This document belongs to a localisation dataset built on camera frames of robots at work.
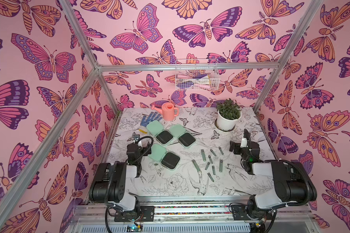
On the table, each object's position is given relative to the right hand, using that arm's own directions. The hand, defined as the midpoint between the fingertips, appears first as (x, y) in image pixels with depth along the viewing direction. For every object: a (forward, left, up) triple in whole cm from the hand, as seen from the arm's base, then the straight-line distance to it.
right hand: (239, 141), depth 94 cm
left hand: (-1, +63, 0) cm, 63 cm away
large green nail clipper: (-7, +23, -6) cm, 25 cm away
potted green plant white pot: (+15, +7, +11) cm, 20 cm away
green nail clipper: (-9, +19, -8) cm, 22 cm away
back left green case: (+6, +51, -5) cm, 52 cm away
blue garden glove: (+26, +61, -6) cm, 67 cm away
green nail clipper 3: (-21, +20, -6) cm, 30 cm away
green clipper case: (-11, +45, -6) cm, 47 cm away
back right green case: (+4, +34, -5) cm, 35 cm away
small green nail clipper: (-5, +16, -7) cm, 19 cm away
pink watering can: (+23, +48, +4) cm, 53 cm away
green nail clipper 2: (-14, +13, -6) cm, 20 cm away
